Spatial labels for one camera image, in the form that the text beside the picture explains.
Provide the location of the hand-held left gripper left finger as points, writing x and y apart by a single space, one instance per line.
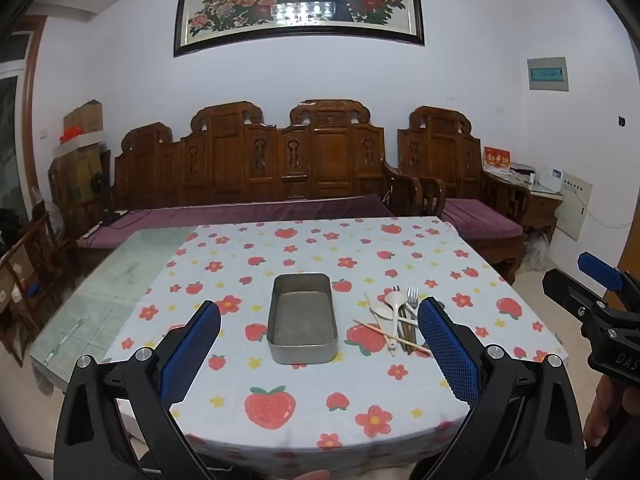
192 345

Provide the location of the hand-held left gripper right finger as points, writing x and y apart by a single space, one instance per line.
445 350

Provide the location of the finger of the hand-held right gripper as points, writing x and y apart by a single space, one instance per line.
597 267
565 287

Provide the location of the metal fork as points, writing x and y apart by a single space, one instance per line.
412 296

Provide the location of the white oval plastic spoon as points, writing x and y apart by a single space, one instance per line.
395 300

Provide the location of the light bamboo chopstick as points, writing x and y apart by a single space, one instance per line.
376 317
370 326

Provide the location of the rectangular metal tin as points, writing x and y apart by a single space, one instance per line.
300 352

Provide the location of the person's right hand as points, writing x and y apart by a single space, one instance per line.
602 410

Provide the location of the white plastic bag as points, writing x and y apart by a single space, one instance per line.
537 252

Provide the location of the wooden side table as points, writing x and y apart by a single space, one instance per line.
542 207

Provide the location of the white box on side table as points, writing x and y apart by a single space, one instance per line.
552 180

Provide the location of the purple armchair cushion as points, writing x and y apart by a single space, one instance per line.
480 217

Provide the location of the red gift box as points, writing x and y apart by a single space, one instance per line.
496 159

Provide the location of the strawberry flower print tablecloth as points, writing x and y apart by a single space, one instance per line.
325 245

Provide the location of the wooden chair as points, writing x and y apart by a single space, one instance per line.
35 255

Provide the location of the carved wooden armchair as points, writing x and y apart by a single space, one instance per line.
440 155

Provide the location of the small black fan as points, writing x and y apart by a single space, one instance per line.
97 180

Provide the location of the large cardboard box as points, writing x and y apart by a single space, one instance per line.
75 175

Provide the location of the carved wooden sofa bench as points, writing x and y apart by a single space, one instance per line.
330 160

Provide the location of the small cardboard box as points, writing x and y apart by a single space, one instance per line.
85 115

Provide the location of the framed peacock flower painting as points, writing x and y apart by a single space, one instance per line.
230 30

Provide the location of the grey wall distribution box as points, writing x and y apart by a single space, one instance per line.
548 74

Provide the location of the brown wooden door frame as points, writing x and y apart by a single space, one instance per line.
32 110

